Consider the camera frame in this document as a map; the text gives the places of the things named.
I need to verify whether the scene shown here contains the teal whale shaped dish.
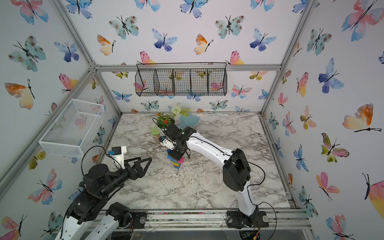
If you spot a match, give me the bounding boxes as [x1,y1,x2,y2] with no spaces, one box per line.
[179,114,200,129]

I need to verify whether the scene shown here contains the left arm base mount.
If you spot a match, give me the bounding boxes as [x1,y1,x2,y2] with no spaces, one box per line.
[117,211,148,230]

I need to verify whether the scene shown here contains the white pot with flowers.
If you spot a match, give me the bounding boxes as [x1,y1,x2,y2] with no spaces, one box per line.
[154,103,191,130]

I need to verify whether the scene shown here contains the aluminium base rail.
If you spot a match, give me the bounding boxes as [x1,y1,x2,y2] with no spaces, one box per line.
[87,209,312,232]

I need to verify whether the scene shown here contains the green toy rake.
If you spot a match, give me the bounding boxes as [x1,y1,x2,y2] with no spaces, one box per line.
[150,126,162,144]

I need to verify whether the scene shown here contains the white mesh wall basket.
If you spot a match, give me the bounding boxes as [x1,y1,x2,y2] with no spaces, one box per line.
[39,99,105,158]

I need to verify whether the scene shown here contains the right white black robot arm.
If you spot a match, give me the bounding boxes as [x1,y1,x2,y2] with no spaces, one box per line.
[159,124,258,217]

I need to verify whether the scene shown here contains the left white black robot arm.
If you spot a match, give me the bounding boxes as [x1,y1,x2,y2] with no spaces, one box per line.
[56,158,152,240]

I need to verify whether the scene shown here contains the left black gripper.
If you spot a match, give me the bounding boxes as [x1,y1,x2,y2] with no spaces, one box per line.
[101,155,152,198]

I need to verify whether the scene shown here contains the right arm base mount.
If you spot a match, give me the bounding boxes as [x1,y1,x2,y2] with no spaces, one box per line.
[226,210,269,229]

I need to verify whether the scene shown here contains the pink small lego brick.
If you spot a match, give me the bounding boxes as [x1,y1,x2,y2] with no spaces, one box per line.
[178,158,185,165]

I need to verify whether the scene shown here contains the black wire wall basket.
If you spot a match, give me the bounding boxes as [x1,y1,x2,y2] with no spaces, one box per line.
[134,62,228,97]

